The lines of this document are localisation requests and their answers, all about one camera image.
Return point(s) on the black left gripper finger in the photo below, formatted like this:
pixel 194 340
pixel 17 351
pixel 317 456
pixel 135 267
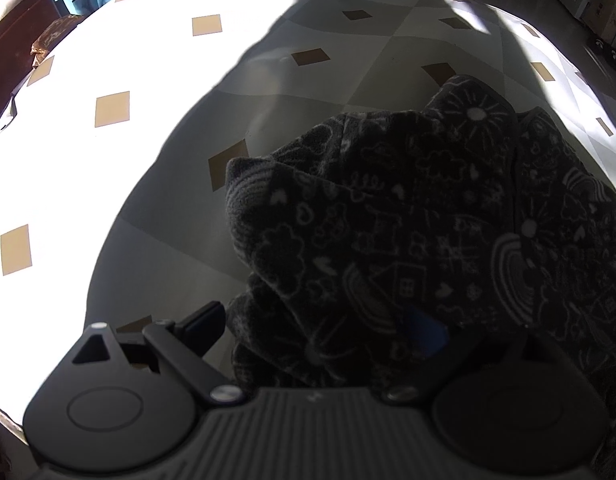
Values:
pixel 183 346

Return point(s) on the black white patterned fleece jacket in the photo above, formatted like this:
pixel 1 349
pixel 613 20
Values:
pixel 466 211

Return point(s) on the checkered tablecloth with tan squares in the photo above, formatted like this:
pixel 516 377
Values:
pixel 112 169

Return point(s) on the brown wooden cabinet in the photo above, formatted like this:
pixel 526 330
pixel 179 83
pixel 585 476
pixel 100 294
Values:
pixel 18 31

